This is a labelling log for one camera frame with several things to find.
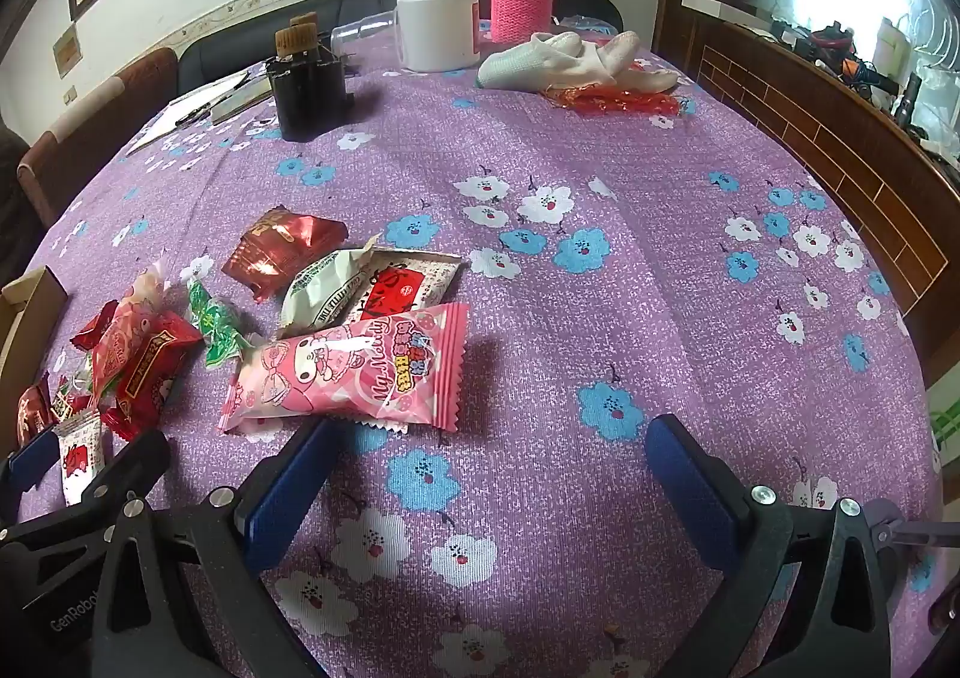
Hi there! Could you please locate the small wall plaque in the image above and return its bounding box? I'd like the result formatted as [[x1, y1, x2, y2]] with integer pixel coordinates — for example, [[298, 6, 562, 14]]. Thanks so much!
[[52, 25, 82, 77]]

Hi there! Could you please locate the white plastic jug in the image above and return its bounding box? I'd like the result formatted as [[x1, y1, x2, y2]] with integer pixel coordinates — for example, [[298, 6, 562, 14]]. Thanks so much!
[[872, 16, 914, 79]]

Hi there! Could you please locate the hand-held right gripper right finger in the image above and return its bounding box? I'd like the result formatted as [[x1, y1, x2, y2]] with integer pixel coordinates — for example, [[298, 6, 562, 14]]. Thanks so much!
[[646, 414, 895, 678]]

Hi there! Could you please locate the dark red foil snack packet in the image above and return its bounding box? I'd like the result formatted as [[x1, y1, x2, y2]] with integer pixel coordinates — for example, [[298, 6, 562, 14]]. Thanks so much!
[[222, 205, 347, 304]]

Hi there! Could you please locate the brown chair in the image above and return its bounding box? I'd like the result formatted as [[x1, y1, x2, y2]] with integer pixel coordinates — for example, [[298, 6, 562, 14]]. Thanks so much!
[[16, 46, 179, 229]]

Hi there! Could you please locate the plain red snack packet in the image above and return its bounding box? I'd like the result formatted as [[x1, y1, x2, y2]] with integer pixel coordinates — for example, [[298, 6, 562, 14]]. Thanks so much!
[[73, 301, 119, 351]]

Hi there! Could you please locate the small dark red packet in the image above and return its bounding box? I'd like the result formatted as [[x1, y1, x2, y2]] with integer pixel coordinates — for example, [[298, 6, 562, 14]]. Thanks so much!
[[16, 382, 55, 450]]

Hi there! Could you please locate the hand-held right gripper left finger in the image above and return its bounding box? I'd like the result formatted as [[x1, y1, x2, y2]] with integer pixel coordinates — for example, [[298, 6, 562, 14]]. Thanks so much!
[[91, 418, 336, 678]]

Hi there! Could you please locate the red yellow snack packet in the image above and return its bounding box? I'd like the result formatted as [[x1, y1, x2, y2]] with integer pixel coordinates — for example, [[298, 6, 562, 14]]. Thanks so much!
[[97, 310, 205, 443]]

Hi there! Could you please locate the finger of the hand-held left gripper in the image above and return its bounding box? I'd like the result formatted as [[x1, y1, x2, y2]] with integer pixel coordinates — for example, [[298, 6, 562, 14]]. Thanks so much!
[[0, 430, 64, 500], [45, 429, 172, 545]]

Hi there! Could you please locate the dark sofa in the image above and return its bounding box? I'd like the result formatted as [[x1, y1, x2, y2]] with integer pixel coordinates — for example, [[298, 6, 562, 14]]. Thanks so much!
[[178, 0, 623, 94]]

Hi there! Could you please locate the purple floral tablecloth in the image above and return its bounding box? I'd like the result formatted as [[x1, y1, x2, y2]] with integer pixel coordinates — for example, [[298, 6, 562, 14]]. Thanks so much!
[[15, 29, 947, 678]]

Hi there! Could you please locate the grey notebook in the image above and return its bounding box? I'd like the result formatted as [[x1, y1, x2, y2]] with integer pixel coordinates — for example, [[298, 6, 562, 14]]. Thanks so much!
[[210, 78, 275, 124]]

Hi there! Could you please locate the cardboard box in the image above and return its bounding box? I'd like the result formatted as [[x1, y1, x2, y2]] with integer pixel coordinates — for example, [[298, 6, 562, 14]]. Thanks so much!
[[0, 265, 70, 454]]

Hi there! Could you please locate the small green white packet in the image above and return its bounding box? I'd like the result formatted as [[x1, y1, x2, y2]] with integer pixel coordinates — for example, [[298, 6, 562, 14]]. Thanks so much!
[[49, 355, 98, 424]]

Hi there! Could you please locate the black bottle holder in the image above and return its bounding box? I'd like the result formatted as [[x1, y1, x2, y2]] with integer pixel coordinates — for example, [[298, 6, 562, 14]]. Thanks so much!
[[266, 52, 355, 143]]

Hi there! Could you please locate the white red snack packet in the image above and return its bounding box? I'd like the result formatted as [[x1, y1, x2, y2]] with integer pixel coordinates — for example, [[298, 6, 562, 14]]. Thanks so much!
[[341, 247, 464, 323]]

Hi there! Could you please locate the white shelf board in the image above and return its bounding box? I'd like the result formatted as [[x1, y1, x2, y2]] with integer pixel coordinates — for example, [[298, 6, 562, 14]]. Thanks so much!
[[682, 0, 773, 28]]

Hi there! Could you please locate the pale pink clear packet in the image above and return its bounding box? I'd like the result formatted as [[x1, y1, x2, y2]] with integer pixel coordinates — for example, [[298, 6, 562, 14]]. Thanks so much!
[[90, 262, 170, 379]]

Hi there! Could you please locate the red plastic wrapper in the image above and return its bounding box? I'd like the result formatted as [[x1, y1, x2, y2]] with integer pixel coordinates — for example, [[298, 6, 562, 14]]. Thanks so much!
[[544, 84, 695, 130]]

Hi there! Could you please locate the green candy packet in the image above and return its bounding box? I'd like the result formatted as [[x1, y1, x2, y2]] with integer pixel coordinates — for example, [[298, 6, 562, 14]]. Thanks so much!
[[185, 277, 256, 370]]

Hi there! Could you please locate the papers and pen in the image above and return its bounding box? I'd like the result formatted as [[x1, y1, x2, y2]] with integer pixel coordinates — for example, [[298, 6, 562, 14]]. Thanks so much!
[[124, 69, 252, 158]]

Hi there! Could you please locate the clear plastic bottle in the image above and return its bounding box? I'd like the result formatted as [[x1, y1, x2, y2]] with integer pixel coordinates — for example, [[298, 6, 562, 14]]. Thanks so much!
[[330, 10, 400, 60]]

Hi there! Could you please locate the white green snack packet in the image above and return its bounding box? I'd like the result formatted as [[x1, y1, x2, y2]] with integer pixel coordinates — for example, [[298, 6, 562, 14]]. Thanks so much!
[[277, 235, 383, 338]]

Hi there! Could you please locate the wooden counter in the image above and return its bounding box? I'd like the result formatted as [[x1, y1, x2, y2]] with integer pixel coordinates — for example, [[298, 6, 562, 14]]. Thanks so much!
[[652, 0, 960, 386]]

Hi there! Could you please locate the white cloth glove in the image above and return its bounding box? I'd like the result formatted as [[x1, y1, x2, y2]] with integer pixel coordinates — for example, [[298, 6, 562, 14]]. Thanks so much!
[[529, 31, 680, 91]]

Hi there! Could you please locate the white plastic jar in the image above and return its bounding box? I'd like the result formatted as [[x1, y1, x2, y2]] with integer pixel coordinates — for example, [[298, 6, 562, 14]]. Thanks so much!
[[395, 0, 481, 73]]

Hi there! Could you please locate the green white box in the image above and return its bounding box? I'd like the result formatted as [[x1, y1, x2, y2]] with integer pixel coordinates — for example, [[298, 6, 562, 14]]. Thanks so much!
[[930, 385, 960, 476]]

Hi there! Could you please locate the pink cartoon snack packet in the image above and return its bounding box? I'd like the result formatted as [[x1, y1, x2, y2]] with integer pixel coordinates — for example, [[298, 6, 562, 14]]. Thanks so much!
[[219, 303, 472, 435]]

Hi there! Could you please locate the small white red packet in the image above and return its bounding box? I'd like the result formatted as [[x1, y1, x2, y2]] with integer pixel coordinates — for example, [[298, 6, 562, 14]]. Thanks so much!
[[54, 414, 104, 506]]

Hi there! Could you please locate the pale green cloth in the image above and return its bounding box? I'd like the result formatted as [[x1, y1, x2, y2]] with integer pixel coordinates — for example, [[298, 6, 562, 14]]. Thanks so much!
[[477, 40, 593, 90]]

